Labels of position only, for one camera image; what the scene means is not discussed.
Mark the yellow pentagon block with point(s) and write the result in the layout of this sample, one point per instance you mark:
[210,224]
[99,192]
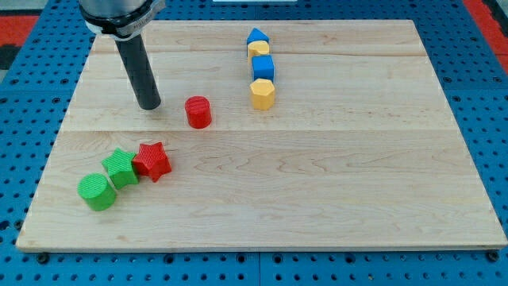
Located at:
[258,48]

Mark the light wooden board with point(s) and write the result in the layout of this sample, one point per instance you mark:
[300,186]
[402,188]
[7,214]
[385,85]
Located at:
[360,151]

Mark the blue cube block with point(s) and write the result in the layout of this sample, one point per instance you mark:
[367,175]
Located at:
[263,67]

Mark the blue triangular block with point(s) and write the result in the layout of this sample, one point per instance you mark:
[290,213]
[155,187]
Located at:
[257,35]

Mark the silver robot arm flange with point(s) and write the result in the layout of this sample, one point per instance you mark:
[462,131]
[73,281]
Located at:
[120,19]

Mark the red star block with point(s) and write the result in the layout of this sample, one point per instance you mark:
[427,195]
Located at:
[152,161]

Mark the green cylinder block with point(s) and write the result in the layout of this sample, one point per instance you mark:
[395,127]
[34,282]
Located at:
[96,192]

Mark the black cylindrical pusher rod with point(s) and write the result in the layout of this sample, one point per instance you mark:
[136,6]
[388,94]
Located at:
[138,68]

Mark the yellow hexagon block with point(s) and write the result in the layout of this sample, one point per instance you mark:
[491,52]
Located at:
[262,94]

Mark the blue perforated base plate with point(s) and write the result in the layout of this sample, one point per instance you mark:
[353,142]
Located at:
[40,82]

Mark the green star block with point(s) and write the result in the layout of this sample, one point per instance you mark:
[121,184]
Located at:
[120,169]

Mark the red cylinder block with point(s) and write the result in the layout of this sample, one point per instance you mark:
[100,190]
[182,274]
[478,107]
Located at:
[198,112]

